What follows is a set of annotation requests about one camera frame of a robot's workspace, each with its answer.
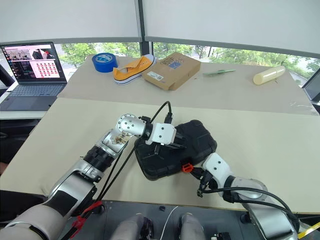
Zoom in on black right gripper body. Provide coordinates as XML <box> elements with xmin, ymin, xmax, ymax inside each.
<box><xmin>196</xmin><ymin>170</ymin><xmax>217</xmax><ymax>199</ymax></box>

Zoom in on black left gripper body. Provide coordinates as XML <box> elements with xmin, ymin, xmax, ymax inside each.
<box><xmin>153</xmin><ymin>125</ymin><xmax>185</xmax><ymax>155</ymax></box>

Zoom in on black plastic tool case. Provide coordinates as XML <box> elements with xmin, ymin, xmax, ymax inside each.
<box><xmin>134</xmin><ymin>119</ymin><xmax>218</xmax><ymax>182</ymax></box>

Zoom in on grey rounded robot leg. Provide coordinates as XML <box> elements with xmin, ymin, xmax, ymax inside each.
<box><xmin>111</xmin><ymin>213</ymin><xmax>154</xmax><ymax>240</ymax></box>
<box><xmin>179</xmin><ymin>212</ymin><xmax>206</xmax><ymax>240</ymax></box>

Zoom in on small black floor box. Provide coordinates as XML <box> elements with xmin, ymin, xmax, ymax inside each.
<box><xmin>211</xmin><ymin>231</ymin><xmax>233</xmax><ymax>240</ymax></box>

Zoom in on brown cardboard box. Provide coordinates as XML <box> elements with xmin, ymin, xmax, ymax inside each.
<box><xmin>142</xmin><ymin>51</ymin><xmax>202</xmax><ymax>92</ymax></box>

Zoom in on green plastic strip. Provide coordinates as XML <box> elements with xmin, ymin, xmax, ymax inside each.
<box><xmin>202</xmin><ymin>68</ymin><xmax>237</xmax><ymax>77</ymax></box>

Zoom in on yellow canvas sneaker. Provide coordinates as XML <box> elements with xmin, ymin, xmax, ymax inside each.
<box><xmin>112</xmin><ymin>53</ymin><xmax>157</xmax><ymax>86</ymax></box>

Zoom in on blue tape roll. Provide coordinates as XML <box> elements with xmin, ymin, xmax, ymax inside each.
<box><xmin>91</xmin><ymin>52</ymin><xmax>119</xmax><ymax>74</ymax></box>

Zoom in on cream cylinder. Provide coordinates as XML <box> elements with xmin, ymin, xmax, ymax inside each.
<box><xmin>252</xmin><ymin>65</ymin><xmax>286</xmax><ymax>86</ymax></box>

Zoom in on white roller blind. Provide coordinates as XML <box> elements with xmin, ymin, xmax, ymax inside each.
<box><xmin>0</xmin><ymin>0</ymin><xmax>143</xmax><ymax>44</ymax></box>
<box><xmin>141</xmin><ymin>0</ymin><xmax>320</xmax><ymax>52</ymax></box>

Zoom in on dark monitor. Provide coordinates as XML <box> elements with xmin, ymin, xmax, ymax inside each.
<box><xmin>301</xmin><ymin>74</ymin><xmax>320</xmax><ymax>104</ymax></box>

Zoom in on open laptop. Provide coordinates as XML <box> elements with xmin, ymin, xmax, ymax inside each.
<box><xmin>0</xmin><ymin>41</ymin><xmax>69</xmax><ymax>112</ymax></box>

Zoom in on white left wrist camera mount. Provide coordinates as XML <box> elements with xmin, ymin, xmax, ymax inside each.
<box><xmin>145</xmin><ymin>122</ymin><xmax>176</xmax><ymax>146</ymax></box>

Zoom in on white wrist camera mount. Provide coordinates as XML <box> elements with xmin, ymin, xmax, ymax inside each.
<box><xmin>201</xmin><ymin>152</ymin><xmax>235</xmax><ymax>186</ymax></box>
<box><xmin>145</xmin><ymin>122</ymin><xmax>176</xmax><ymax>146</ymax></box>

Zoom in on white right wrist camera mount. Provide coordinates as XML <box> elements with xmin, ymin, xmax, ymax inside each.
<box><xmin>201</xmin><ymin>152</ymin><xmax>235</xmax><ymax>186</ymax></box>

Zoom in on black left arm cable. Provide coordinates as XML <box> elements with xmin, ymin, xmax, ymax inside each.
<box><xmin>59</xmin><ymin>100</ymin><xmax>174</xmax><ymax>240</ymax></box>

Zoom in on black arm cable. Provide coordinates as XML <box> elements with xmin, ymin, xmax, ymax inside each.
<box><xmin>198</xmin><ymin>186</ymin><xmax>301</xmax><ymax>235</ymax></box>
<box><xmin>59</xmin><ymin>100</ymin><xmax>174</xmax><ymax>240</ymax></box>

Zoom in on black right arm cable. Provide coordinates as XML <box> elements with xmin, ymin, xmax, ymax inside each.
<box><xmin>198</xmin><ymin>186</ymin><xmax>301</xmax><ymax>235</ymax></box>

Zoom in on thin white cable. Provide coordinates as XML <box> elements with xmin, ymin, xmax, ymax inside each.
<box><xmin>159</xmin><ymin>205</ymin><xmax>180</xmax><ymax>240</ymax></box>

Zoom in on dark window frame post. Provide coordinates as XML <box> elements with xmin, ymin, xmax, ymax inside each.
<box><xmin>136</xmin><ymin>0</ymin><xmax>155</xmax><ymax>56</ymax></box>

